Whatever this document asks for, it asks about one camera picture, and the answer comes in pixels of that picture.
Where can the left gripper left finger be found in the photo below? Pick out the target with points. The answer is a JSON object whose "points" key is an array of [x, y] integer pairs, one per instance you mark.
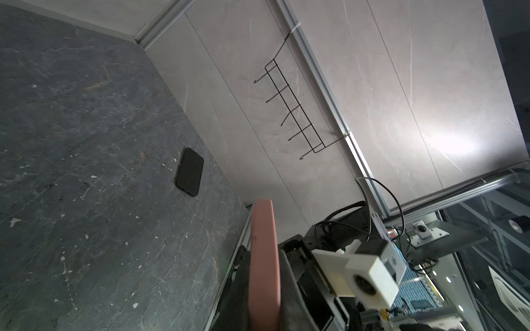
{"points": [[232, 310]]}

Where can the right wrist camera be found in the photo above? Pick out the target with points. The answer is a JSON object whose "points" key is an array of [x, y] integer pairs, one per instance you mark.
{"points": [[370, 271]]}

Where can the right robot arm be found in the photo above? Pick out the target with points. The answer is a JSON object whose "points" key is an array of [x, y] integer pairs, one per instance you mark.
{"points": [[336, 233]]}

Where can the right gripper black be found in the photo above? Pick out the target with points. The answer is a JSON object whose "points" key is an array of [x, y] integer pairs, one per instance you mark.
{"points": [[327, 310]]}

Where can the black wall hook rack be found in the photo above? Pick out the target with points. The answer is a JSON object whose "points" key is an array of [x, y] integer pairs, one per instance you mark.
{"points": [[295, 110]]}

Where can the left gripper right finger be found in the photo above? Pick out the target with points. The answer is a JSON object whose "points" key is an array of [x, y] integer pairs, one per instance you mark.
{"points": [[294, 315]]}

